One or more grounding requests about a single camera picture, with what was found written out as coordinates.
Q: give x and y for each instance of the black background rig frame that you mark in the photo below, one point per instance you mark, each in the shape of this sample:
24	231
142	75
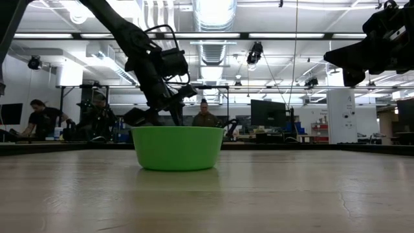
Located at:
61	106

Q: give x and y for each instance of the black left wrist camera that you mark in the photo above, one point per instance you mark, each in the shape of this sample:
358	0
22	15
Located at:
173	63

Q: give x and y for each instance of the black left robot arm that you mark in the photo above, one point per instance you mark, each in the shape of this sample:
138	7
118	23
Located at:
129	35

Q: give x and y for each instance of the white pillar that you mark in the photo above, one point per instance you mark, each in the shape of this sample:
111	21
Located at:
342	116

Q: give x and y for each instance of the black aluminium rig frame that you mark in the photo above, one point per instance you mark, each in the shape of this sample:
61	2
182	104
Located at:
291	147

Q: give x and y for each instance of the black computer monitor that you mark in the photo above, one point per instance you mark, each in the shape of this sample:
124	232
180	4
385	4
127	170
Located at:
11	114
406	113
268	113

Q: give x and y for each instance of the person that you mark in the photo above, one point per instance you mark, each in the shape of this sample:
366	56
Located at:
205	119
43	119
97	119

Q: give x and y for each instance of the red shelf rack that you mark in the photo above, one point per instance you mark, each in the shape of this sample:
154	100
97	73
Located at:
320	127

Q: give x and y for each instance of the blue storage bins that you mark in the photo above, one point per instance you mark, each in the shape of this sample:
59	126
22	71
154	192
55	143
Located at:
296	127

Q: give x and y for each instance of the green plastic bowl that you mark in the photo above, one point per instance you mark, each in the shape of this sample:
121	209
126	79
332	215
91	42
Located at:
178	149

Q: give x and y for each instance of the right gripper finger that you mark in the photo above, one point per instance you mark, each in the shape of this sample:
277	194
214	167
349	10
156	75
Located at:
355	65
355	51

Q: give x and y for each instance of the black background robot arm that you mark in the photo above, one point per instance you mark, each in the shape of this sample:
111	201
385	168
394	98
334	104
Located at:
231	124

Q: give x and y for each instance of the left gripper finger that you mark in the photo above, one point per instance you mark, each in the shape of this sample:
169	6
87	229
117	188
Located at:
176	115
156	119

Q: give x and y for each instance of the black ceiling camera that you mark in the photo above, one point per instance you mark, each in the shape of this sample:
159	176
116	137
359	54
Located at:
255	53
34	62
311	82

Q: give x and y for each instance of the silver ventilation duct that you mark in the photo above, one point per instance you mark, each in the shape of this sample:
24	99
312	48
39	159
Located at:
215	19

